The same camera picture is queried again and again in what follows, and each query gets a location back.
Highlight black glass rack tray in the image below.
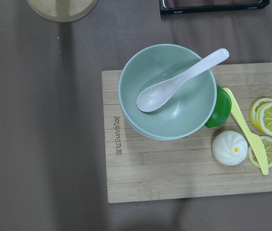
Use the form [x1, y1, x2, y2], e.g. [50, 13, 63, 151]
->
[159, 0, 270, 14]

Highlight white plastic spoon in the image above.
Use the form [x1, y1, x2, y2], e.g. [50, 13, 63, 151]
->
[136, 48, 229, 112]

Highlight wooden cutting board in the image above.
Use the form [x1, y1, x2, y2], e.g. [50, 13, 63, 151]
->
[102, 70, 272, 203]

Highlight green stacked bowls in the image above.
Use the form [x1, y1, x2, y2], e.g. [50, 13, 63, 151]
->
[118, 44, 217, 141]

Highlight green lime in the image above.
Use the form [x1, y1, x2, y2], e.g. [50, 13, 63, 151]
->
[205, 86, 232, 128]

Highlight white toy bun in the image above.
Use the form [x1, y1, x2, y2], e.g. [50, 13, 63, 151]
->
[212, 131, 247, 166]

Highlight wooden mug tree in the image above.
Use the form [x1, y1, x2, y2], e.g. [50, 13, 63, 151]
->
[27, 0, 98, 23]

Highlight yellow plastic knife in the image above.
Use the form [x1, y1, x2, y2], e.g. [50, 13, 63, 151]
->
[223, 87, 269, 176]

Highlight lemon slice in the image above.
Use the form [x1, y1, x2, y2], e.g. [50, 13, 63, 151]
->
[249, 98, 272, 136]
[247, 136, 272, 168]

